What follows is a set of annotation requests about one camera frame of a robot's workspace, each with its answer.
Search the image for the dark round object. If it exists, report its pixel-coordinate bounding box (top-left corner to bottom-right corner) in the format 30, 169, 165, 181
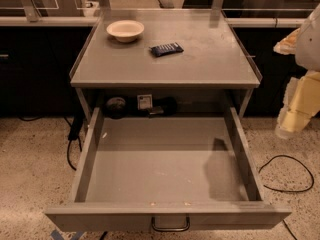
104, 97, 127, 119

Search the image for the blue tape cross mark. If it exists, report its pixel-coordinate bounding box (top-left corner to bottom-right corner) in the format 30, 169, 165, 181
50, 230, 84, 240

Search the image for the grey top drawer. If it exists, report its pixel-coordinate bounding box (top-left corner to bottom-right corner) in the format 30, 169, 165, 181
45, 107, 291, 231

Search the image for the white label tag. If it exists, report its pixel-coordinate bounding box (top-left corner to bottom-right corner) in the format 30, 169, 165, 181
137, 94, 153, 110

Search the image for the blue snack packet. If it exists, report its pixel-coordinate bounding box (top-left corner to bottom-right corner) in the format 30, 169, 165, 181
150, 42, 184, 57

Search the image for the white bowl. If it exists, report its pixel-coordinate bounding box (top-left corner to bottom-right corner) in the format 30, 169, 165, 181
106, 20, 144, 43

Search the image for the metal top drawer handle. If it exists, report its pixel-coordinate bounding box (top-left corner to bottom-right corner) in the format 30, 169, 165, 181
151, 216, 191, 233

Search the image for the long background counter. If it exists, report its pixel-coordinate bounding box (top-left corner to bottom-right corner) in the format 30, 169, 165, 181
0, 9, 319, 28

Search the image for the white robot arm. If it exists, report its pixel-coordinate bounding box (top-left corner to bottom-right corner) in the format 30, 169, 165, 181
273, 5, 320, 139

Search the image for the grey drawer cabinet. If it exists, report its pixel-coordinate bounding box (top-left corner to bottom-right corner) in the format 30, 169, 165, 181
71, 17, 261, 119

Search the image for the black power adapter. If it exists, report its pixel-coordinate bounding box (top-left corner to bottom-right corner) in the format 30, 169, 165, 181
68, 116, 83, 141

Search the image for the black cable floor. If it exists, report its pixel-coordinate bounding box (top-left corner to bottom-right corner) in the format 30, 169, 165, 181
258, 154, 316, 240
17, 115, 84, 172

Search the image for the black cable left floor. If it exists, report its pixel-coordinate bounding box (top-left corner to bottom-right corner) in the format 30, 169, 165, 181
17, 115, 84, 172

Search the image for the black cable right floor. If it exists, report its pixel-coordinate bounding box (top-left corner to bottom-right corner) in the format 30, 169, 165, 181
258, 154, 316, 240

